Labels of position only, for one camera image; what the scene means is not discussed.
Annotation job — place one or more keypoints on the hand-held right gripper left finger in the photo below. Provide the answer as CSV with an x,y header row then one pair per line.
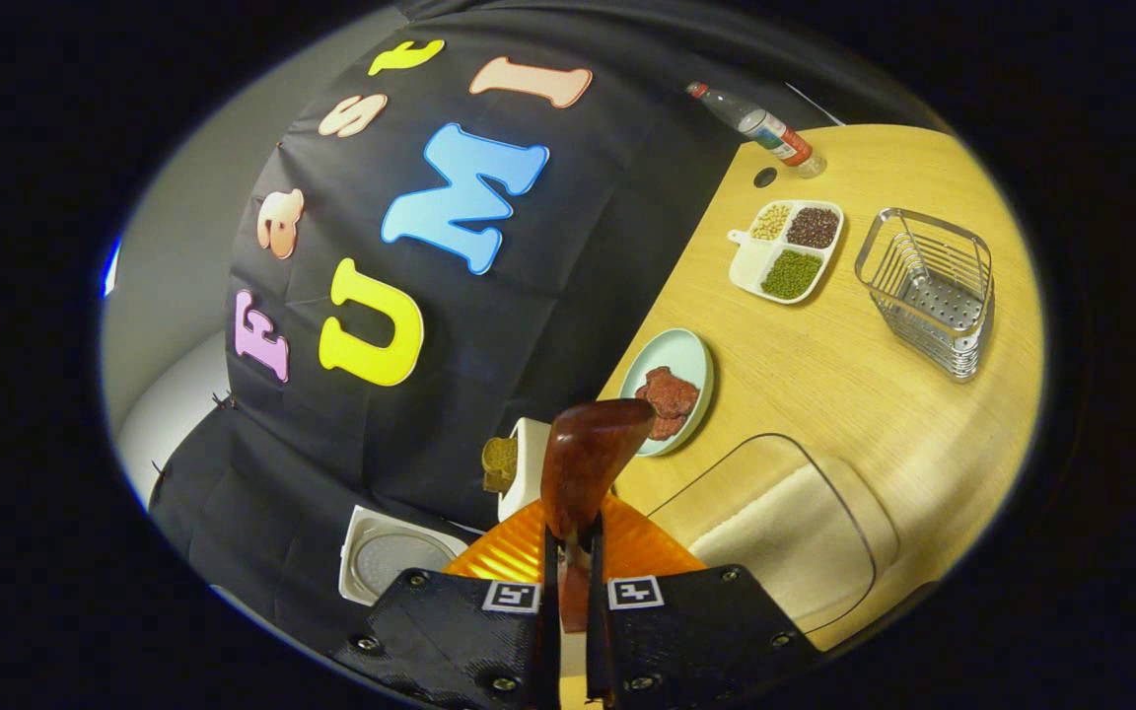
x,y
550,631

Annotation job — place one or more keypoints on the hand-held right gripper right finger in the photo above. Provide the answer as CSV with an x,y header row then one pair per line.
x,y
596,641

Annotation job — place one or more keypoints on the brown wooden spoon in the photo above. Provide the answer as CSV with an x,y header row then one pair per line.
x,y
588,463

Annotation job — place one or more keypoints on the white rice cooker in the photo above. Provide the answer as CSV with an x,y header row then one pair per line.
x,y
390,557

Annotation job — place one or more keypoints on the white toaster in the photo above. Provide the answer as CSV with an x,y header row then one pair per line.
x,y
529,473

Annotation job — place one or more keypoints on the brown bread slice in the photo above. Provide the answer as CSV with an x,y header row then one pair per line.
x,y
499,463

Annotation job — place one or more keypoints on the clear plastic container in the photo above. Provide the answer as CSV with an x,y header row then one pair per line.
x,y
726,488

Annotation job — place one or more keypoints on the pale green plate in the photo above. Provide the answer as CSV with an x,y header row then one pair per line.
x,y
672,350

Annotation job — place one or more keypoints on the black backdrop cloth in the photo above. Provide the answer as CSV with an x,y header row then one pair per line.
x,y
529,296

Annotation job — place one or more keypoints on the white divided grain dish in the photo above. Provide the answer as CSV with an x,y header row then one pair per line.
x,y
790,276

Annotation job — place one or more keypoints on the dark round table grommet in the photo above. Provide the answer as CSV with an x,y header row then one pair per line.
x,y
765,177

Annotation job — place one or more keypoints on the clear plastic bottle red label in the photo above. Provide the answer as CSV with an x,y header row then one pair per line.
x,y
770,133

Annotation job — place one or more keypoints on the thin white rod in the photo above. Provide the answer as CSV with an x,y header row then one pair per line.
x,y
816,104

